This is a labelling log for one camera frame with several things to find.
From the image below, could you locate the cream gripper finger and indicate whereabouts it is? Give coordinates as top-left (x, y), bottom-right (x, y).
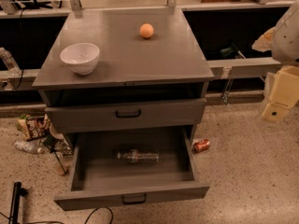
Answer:
top-left (262, 66), bottom-right (299, 123)

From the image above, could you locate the clear plastic water bottle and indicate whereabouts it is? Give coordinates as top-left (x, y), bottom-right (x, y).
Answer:
top-left (117, 149), bottom-right (160, 164)

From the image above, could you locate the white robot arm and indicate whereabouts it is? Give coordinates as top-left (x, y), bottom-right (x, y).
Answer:
top-left (262, 0), bottom-right (299, 123)

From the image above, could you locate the closed grey upper drawer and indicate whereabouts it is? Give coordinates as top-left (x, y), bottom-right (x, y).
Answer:
top-left (46, 99), bottom-right (206, 133)

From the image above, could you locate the grey drawer cabinet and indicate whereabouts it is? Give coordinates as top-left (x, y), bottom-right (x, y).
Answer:
top-left (32, 7), bottom-right (215, 135)

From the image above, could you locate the open grey bottom drawer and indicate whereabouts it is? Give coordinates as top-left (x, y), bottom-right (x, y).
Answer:
top-left (54, 127), bottom-right (209, 211)

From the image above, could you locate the crushed plastic bottle on floor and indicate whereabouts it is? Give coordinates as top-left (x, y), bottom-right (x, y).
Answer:
top-left (14, 141), bottom-right (44, 154)

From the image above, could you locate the red soda can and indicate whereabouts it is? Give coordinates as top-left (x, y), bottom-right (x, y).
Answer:
top-left (192, 139), bottom-right (210, 153)

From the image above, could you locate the orange ball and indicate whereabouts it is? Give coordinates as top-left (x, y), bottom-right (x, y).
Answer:
top-left (139, 23), bottom-right (154, 39)

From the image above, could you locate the white ceramic bowl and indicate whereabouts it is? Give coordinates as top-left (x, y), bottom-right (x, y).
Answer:
top-left (60, 43), bottom-right (100, 75)

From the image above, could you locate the snack chip bag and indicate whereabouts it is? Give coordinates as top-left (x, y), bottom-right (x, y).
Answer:
top-left (17, 114), bottom-right (50, 141)

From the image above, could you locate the black stand on floor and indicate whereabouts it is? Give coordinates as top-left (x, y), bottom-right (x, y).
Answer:
top-left (8, 182), bottom-right (28, 224)

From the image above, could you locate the grey metal rail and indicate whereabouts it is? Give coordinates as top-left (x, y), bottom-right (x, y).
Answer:
top-left (207, 57), bottom-right (281, 79)

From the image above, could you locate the black floor cable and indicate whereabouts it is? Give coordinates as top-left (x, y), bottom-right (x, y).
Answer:
top-left (0, 206), bottom-right (114, 224)

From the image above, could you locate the clear bottle at left rail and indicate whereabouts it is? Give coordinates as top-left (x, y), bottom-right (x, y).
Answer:
top-left (0, 48), bottom-right (21, 77)

